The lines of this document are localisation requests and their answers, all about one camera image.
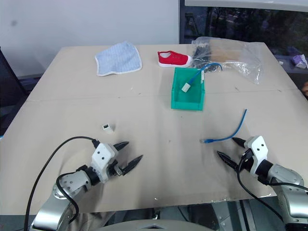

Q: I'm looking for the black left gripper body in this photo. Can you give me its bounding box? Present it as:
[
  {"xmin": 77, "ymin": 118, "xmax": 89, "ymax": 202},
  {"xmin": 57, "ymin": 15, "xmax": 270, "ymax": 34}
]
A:
[{"xmin": 107, "ymin": 160, "xmax": 124, "ymax": 179}]

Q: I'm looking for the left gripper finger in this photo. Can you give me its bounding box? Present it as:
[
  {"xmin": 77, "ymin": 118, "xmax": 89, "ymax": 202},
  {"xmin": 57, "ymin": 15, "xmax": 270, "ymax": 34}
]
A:
[
  {"xmin": 113, "ymin": 141, "xmax": 131, "ymax": 153},
  {"xmin": 121, "ymin": 154, "xmax": 144, "ymax": 176}
]

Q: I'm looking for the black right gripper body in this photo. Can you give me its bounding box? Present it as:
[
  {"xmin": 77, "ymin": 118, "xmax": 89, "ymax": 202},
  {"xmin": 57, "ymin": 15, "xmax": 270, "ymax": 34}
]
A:
[{"xmin": 238, "ymin": 148, "xmax": 254, "ymax": 173}]

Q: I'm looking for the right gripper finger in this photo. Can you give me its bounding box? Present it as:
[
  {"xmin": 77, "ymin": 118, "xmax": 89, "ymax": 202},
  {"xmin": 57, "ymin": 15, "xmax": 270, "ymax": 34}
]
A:
[
  {"xmin": 231, "ymin": 137, "xmax": 246, "ymax": 148},
  {"xmin": 216, "ymin": 151, "xmax": 241, "ymax": 170}
]

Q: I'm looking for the small white connector block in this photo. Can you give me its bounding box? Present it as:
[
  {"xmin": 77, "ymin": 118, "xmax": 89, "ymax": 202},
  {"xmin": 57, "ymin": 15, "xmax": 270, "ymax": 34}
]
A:
[{"xmin": 101, "ymin": 123, "xmax": 116, "ymax": 134}]

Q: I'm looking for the green plastic bin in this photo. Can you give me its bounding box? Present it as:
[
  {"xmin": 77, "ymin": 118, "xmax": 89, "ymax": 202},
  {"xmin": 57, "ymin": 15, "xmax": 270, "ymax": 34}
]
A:
[{"xmin": 170, "ymin": 67, "xmax": 206, "ymax": 111}]

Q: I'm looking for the light blue striped cloth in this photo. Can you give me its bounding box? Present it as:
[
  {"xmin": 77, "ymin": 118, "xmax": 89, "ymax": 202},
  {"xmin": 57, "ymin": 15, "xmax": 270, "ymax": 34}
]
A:
[{"xmin": 94, "ymin": 41, "xmax": 143, "ymax": 77}]

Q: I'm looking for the clear plastic bag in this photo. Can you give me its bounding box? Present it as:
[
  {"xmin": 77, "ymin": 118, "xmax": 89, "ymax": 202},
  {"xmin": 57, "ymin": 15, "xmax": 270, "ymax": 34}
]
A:
[{"xmin": 191, "ymin": 36, "xmax": 263, "ymax": 85}]

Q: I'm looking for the dark side table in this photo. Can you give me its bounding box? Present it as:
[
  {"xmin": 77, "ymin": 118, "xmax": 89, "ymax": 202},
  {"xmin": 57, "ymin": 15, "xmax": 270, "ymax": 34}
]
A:
[{"xmin": 271, "ymin": 49, "xmax": 308, "ymax": 98}]

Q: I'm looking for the red canvas shoe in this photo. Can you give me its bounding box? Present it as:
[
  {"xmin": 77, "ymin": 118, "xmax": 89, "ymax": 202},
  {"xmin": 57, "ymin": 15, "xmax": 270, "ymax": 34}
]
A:
[{"xmin": 157, "ymin": 50, "xmax": 193, "ymax": 69}]

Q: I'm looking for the purple crumpled object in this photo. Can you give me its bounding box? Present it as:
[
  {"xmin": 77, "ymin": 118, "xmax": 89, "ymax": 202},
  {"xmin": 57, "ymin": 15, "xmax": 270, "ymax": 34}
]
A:
[{"xmin": 290, "ymin": 54, "xmax": 308, "ymax": 68}]

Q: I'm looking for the dark window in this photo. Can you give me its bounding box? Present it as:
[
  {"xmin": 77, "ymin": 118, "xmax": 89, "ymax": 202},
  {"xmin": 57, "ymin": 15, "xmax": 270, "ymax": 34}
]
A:
[{"xmin": 179, "ymin": 0, "xmax": 308, "ymax": 45}]

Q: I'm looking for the loose blue Ethernet cable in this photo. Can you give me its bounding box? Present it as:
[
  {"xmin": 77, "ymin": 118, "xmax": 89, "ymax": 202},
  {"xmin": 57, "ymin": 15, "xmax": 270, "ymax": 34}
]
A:
[{"xmin": 199, "ymin": 108, "xmax": 248, "ymax": 145}]

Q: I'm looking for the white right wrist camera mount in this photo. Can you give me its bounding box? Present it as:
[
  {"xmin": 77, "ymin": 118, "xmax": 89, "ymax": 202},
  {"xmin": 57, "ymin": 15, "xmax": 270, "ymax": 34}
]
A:
[{"xmin": 243, "ymin": 135, "xmax": 269, "ymax": 178}]

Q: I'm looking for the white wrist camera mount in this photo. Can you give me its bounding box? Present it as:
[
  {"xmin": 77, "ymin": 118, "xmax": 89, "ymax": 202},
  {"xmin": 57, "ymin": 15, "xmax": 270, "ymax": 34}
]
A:
[
  {"xmin": 243, "ymin": 135, "xmax": 269, "ymax": 178},
  {"xmin": 91, "ymin": 142, "xmax": 119, "ymax": 184}
]

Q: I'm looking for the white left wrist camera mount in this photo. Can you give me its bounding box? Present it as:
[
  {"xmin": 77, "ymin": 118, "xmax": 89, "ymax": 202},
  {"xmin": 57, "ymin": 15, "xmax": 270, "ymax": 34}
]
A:
[{"xmin": 91, "ymin": 142, "xmax": 119, "ymax": 184}]

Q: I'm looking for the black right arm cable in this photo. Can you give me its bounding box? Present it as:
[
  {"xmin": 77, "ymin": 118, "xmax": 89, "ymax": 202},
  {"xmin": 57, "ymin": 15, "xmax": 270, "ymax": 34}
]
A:
[{"xmin": 236, "ymin": 151, "xmax": 287, "ymax": 222}]

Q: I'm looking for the blue cable with white coupler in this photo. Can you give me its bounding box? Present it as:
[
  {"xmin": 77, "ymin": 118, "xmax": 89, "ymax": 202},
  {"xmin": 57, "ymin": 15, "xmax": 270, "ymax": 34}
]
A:
[{"xmin": 181, "ymin": 62, "xmax": 223, "ymax": 93}]

